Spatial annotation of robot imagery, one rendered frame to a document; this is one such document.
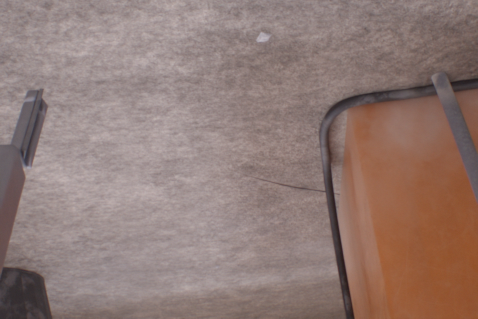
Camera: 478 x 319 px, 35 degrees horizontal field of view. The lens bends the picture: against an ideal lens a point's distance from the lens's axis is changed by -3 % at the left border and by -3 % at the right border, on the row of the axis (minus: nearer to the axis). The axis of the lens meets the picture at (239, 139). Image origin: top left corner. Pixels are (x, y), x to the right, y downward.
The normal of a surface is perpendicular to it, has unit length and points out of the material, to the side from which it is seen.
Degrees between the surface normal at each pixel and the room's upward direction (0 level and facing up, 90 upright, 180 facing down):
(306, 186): 0
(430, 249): 90
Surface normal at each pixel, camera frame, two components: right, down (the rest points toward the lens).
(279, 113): 0.13, 0.90
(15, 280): 0.63, -0.52
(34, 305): 0.79, -0.46
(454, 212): -0.09, -0.41
